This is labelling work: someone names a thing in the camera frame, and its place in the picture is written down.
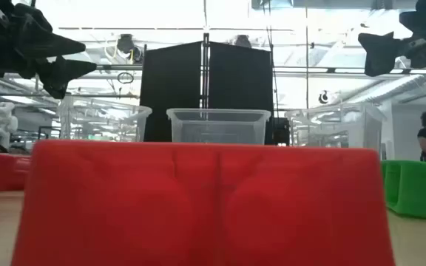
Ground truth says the black box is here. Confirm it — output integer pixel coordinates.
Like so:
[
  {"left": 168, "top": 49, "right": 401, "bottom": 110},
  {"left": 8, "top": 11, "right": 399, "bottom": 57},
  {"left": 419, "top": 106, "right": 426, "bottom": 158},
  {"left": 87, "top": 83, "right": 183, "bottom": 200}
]
[{"left": 271, "top": 117, "right": 291, "bottom": 146}]

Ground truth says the red toy block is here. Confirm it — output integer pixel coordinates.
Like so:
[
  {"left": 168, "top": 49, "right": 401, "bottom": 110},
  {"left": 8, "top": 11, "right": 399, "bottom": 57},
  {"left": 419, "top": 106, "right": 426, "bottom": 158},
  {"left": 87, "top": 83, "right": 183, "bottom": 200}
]
[
  {"left": 0, "top": 151, "right": 33, "bottom": 191},
  {"left": 10, "top": 139, "right": 397, "bottom": 266}
]

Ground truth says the black backdrop panel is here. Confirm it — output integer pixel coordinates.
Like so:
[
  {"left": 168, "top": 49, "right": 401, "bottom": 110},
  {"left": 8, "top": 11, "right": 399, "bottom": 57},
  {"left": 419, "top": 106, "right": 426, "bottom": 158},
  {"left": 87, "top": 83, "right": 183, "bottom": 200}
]
[
  {"left": 139, "top": 41, "right": 203, "bottom": 143},
  {"left": 208, "top": 41, "right": 275, "bottom": 146}
]

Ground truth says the black metal frame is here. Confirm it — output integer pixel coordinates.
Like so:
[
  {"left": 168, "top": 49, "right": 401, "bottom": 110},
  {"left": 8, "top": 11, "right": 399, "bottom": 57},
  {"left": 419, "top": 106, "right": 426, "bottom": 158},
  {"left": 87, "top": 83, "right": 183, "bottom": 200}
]
[{"left": 38, "top": 126, "right": 62, "bottom": 141}]

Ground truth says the white robot figure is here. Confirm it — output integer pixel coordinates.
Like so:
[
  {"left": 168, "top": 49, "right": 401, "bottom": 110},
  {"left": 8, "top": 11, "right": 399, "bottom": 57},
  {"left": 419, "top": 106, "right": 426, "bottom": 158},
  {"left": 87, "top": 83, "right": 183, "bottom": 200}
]
[{"left": 0, "top": 102, "right": 18, "bottom": 149}]

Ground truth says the silver ventilation duct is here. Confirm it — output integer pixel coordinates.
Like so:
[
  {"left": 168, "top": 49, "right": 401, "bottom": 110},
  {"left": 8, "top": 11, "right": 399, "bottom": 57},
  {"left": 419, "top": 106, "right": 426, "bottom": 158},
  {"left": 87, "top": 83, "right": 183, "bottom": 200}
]
[{"left": 345, "top": 73, "right": 426, "bottom": 106}]

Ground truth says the green toy block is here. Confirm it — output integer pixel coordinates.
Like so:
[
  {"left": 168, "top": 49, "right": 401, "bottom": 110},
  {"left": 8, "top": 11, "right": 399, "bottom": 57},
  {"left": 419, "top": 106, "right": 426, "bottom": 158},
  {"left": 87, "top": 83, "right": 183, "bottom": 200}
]
[{"left": 381, "top": 159, "right": 426, "bottom": 219}]

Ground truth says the clear plastic bin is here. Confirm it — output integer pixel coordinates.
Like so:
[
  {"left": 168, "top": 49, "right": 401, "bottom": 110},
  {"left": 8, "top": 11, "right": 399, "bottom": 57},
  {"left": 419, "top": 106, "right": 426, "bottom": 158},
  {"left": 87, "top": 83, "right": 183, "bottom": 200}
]
[
  {"left": 285, "top": 102, "right": 388, "bottom": 160},
  {"left": 166, "top": 108, "right": 272, "bottom": 145},
  {"left": 58, "top": 96, "right": 154, "bottom": 143}
]

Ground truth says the black hanging cable loop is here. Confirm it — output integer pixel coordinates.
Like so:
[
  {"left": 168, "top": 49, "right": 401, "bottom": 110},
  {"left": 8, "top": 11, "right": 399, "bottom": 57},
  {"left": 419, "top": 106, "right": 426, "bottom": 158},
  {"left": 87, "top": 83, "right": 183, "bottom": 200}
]
[{"left": 116, "top": 72, "right": 135, "bottom": 85}]

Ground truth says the grey horizontal ceiling rail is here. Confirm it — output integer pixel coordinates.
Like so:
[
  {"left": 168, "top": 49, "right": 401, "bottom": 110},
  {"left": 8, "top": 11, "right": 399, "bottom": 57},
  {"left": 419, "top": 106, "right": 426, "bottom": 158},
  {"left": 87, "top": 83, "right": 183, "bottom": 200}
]
[{"left": 0, "top": 63, "right": 426, "bottom": 81}]

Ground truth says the black backdrop stand pole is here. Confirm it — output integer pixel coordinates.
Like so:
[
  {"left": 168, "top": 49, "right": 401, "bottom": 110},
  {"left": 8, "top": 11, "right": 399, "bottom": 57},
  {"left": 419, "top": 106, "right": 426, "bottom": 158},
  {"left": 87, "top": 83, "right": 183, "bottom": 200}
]
[{"left": 202, "top": 33, "right": 210, "bottom": 110}]

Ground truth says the thin vertical pole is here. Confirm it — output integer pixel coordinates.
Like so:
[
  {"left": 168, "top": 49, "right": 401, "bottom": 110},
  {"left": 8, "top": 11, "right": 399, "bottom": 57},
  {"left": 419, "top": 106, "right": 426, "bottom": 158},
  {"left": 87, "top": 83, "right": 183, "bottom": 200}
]
[{"left": 304, "top": 0, "right": 309, "bottom": 110}]

